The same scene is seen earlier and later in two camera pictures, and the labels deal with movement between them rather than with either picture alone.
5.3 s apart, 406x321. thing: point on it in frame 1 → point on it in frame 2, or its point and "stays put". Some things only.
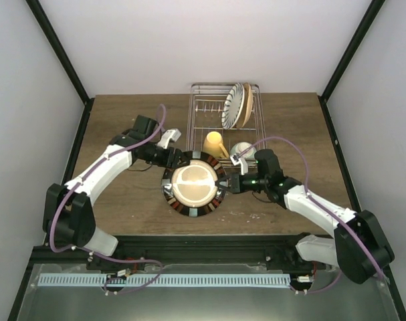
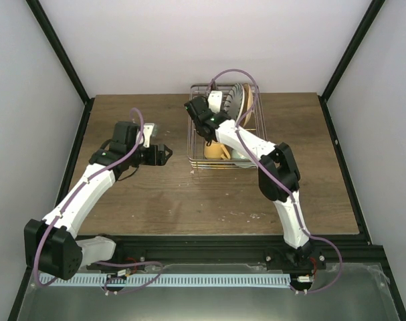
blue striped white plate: (233, 106) stays put
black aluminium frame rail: (276, 249) stays put
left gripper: (174, 160) → (155, 160)
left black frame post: (65, 59) stays put
